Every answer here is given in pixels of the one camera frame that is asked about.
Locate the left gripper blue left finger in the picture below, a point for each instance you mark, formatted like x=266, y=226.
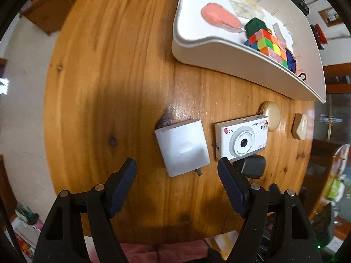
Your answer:
x=120, y=184

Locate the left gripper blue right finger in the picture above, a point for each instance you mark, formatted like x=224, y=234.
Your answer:
x=235, y=185

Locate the black wall charger plug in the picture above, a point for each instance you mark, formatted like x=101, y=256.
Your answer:
x=252, y=167

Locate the white toy digital camera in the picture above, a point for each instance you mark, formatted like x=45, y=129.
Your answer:
x=240, y=138

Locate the white cube power adapter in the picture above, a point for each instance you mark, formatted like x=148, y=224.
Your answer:
x=183, y=147

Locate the beige angular plastic box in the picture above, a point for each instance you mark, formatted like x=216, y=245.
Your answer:
x=299, y=128

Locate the gold round compact case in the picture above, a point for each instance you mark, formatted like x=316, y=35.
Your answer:
x=272, y=112

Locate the multicolour Rubik's cube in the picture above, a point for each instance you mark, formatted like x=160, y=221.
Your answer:
x=267, y=44

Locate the white plastic hook holder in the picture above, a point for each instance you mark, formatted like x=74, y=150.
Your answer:
x=279, y=34

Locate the green bottle with gold cap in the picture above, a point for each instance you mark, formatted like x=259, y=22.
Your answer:
x=253, y=26

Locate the pink liquid clear bottle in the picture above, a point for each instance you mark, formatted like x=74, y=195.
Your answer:
x=218, y=16

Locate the clear square plastic cup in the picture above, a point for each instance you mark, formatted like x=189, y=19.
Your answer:
x=247, y=9

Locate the orange round tape measure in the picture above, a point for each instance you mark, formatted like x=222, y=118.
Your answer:
x=292, y=66

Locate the wooden dining table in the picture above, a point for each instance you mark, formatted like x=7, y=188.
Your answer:
x=112, y=81

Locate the large white plastic bin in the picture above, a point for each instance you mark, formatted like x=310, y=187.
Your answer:
x=196, y=42

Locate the wooden side cabinet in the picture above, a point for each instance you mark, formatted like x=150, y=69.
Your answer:
x=47, y=15

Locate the black air fryer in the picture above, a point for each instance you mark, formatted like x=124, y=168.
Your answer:
x=302, y=5

